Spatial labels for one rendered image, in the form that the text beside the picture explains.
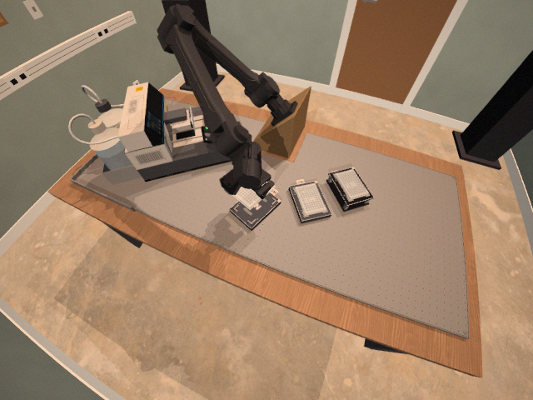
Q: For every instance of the white microplate with grid of square wells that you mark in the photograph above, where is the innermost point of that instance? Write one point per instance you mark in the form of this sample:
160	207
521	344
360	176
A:
305	195
352	187
248	197

